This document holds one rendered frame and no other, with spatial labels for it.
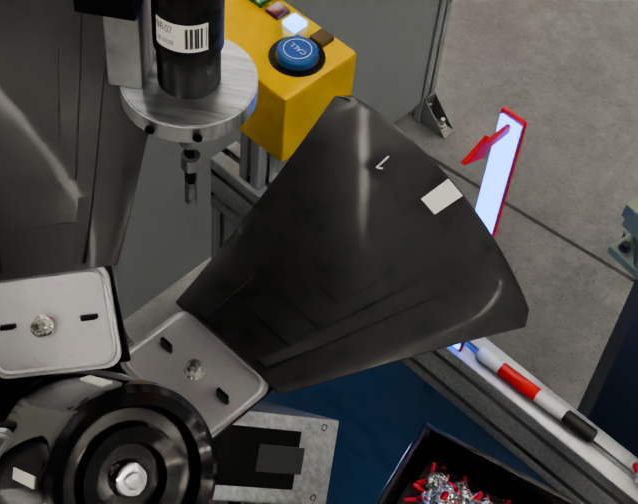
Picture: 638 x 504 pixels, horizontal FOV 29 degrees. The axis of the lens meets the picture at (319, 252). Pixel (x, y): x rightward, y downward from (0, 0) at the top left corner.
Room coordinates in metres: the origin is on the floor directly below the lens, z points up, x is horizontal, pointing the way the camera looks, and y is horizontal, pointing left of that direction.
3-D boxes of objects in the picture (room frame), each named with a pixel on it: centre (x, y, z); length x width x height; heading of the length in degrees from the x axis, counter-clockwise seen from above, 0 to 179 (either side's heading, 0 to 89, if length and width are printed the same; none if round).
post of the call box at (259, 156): (0.92, 0.08, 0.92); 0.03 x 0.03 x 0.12; 51
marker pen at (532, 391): (0.67, -0.23, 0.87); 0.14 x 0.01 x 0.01; 53
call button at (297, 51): (0.89, 0.04, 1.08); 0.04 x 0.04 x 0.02
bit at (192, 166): (0.45, 0.07, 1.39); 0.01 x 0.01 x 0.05
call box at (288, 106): (0.92, 0.08, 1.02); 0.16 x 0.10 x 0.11; 51
